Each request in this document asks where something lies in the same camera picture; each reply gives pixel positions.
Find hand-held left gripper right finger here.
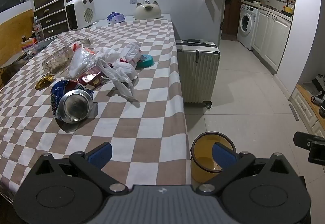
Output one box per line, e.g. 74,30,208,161
196,142,299,193

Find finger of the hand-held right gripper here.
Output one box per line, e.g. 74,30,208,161
293,132,318,150

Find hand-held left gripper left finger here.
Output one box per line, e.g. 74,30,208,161
32,142,129,193

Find yellow bin with dark rim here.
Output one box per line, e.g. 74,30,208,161
190,132,237,184

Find crushed blue drinks can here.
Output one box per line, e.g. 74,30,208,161
50,79,95,124

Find red snack packet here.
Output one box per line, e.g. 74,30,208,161
77,72,108,91

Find gold foil wrapper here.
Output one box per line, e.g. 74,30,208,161
35,74,56,90

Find teal round lid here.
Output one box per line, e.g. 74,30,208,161
136,54,154,69

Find clear plastic bottle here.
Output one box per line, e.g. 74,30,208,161
42,38,94,75

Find white red printed plastic bag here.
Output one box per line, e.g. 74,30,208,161
121,41,143,67

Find cream ribbed suitcase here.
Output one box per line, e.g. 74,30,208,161
175,39,221,109

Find white kitchen base cabinets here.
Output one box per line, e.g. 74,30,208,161
251,7,292,75

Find white washing machine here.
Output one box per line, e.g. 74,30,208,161
236,4,259,51

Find blue tissue pack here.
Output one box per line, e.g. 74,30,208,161
106,12,126,24

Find water bottle with red label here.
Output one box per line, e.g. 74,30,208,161
33,16,45,43

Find white fan heater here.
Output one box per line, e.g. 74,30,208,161
65,0,96,32

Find white dark drawer unit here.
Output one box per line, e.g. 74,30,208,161
33,0,77,40

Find brown wooden door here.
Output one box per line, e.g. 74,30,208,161
220,0,245,42

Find wooden board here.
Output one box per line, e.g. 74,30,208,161
0,8,35,68

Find white cat-shaped box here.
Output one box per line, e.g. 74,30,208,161
134,1,163,21

